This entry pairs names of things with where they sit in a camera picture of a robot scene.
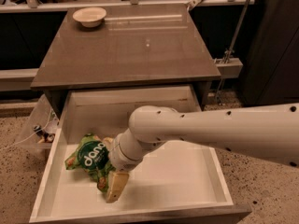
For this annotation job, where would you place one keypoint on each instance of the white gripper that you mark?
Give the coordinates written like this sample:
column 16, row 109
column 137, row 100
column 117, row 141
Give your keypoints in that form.
column 120, row 160

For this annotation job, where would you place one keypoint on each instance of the green chip bag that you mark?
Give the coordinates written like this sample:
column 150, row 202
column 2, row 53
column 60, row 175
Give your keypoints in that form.
column 92, row 156

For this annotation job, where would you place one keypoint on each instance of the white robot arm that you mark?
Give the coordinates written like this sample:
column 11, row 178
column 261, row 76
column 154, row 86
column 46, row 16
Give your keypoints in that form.
column 268, row 133

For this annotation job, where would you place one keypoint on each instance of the open white drawer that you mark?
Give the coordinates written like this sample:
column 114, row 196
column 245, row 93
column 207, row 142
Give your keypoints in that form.
column 179, row 183

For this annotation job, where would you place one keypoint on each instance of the grey drawer cabinet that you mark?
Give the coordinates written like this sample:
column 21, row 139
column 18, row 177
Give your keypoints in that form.
column 137, row 45

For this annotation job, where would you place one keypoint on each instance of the clear plastic bin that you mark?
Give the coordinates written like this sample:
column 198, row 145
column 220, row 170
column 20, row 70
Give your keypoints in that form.
column 39, row 130

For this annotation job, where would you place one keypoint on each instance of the white ceramic bowl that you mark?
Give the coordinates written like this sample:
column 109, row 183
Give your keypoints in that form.
column 90, row 17

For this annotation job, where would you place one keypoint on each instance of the metal tripod pole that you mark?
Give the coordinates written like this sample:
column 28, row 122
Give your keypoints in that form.
column 227, row 54

